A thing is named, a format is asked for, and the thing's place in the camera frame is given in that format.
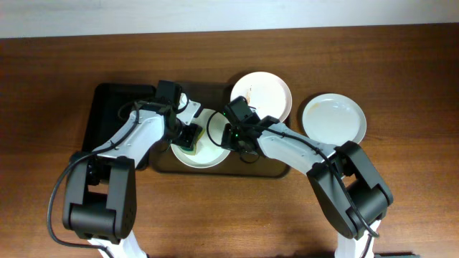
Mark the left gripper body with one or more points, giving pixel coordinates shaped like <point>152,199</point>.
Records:
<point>190,138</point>

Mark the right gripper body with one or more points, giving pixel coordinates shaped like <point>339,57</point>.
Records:
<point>228,140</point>

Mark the green and yellow sponge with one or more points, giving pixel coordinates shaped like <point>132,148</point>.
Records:
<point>189,138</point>

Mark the white plate with sauce streak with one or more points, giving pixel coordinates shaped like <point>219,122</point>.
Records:
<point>207,154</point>

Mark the white plate with faint stain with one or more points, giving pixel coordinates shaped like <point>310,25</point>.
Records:
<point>266,93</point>

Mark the white plate with brown smear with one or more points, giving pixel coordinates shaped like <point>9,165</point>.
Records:
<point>334,119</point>

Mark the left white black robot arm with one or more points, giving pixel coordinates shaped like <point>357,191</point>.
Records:
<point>100,186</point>

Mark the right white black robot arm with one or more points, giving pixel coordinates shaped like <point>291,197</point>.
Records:
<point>352,194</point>

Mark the large brown serving tray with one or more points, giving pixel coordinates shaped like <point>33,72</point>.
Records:
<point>214,96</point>

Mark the small black tray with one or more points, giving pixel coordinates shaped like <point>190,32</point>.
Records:
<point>120,113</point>

